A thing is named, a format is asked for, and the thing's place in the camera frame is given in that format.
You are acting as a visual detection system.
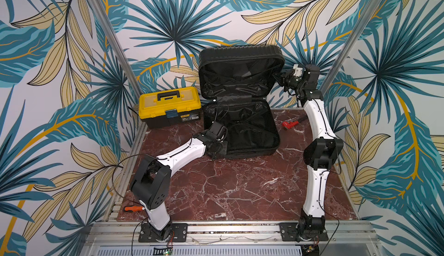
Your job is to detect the black ribbed hard-shell suitcase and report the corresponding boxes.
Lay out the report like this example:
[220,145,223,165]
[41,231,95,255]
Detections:
[198,45,285,159]

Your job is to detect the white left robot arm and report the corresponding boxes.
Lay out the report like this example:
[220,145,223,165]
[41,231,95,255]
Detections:
[130,130,228,233]

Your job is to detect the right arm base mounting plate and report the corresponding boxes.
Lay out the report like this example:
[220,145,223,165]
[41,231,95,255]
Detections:
[279,222,329,242]

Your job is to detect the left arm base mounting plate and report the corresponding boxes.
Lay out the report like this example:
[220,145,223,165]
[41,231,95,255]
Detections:
[138,223,188,243]

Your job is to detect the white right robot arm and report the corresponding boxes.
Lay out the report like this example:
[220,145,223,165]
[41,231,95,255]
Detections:
[275,65,343,242]

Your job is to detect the yellow and black toolbox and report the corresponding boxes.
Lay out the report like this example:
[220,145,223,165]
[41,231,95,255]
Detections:
[138,87,202,129]

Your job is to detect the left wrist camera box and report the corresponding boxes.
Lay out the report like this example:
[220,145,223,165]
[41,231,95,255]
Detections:
[208,121,228,142]

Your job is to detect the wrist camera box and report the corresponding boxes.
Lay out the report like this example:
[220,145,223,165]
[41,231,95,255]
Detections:
[293,64,320,90]
[208,121,228,142]

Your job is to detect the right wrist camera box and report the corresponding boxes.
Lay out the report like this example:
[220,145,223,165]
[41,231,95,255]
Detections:
[293,64,320,90]

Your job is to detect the red pipe wrench black handle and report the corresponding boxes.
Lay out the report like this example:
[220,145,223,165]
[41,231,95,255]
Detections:
[282,115,308,130]

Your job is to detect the right aluminium corner post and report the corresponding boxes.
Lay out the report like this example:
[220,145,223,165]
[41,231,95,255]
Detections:
[320,0,382,96]

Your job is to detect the aluminium corner post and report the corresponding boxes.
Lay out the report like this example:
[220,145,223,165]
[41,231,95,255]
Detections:
[88,0,142,96]
[320,0,382,96]

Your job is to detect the orange handled screwdriver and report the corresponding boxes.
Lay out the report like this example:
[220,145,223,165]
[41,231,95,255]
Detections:
[124,206,145,213]

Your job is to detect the aluminium front frame rail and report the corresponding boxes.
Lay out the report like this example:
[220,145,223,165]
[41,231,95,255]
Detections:
[81,220,379,256]

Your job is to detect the left aluminium corner post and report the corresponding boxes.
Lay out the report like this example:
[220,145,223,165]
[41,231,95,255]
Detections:
[88,0,142,96]

